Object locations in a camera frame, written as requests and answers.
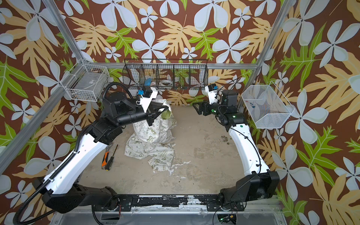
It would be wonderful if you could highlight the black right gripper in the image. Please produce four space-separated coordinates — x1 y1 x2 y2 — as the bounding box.
193 99 228 120

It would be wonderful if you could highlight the white green printed jacket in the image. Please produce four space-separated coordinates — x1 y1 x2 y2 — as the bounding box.
124 99 177 172

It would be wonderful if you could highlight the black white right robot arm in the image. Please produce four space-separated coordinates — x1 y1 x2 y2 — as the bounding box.
193 85 280 211

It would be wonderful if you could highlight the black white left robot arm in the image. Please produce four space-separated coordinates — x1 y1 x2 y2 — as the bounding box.
13 82 170 225

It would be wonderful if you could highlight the larger tape roll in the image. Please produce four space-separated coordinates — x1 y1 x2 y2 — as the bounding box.
159 80 173 87

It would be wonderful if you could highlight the blue object in basket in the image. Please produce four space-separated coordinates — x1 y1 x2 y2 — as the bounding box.
144 78 152 86

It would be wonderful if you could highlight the white mesh basket right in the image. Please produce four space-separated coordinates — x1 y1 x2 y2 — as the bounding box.
241 85 294 129

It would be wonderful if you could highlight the thin black screwdriver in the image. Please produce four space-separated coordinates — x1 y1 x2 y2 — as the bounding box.
105 145 118 171

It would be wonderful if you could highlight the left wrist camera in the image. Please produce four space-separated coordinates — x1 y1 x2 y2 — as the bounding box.
137 86 158 113

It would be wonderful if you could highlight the black wire shelf basket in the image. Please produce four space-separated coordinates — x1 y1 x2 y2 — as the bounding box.
121 59 209 91

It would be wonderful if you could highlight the white wire basket left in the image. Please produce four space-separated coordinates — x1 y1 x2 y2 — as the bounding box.
61 60 110 102

